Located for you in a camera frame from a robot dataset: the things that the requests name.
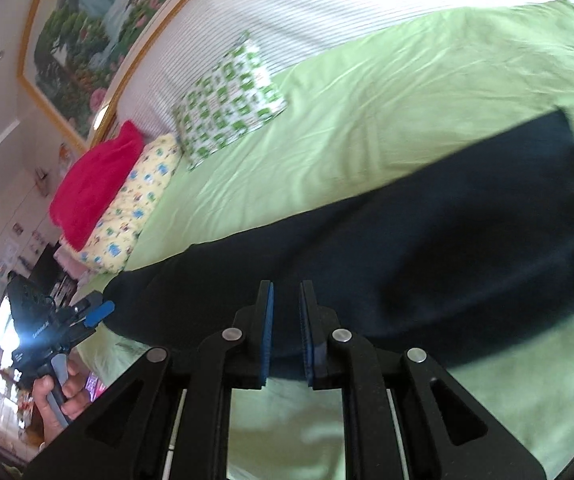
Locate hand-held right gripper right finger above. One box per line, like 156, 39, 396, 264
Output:
299, 280, 546, 480

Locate red fleece blanket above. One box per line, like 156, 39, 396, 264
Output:
49, 120, 145, 252

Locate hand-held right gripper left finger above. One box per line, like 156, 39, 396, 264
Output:
22, 280, 275, 480

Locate light green bed sheet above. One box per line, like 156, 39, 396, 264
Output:
74, 0, 574, 480

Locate yellow cartoon print pillow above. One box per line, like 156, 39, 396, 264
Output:
79, 132, 183, 275

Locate dark navy pants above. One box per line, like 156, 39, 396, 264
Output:
103, 109, 574, 381

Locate green checked pillow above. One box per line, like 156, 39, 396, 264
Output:
171, 30, 288, 172

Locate person's left hand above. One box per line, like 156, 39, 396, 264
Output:
32, 361, 92, 442

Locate pink cloth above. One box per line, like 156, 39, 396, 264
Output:
54, 247, 92, 281

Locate white striped pillow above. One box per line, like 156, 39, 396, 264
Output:
117, 0, 568, 136

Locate gold framed landscape painting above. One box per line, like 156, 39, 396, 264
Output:
17, 0, 228, 153

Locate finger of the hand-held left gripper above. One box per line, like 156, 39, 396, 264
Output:
73, 300, 116, 335
69, 293, 104, 315

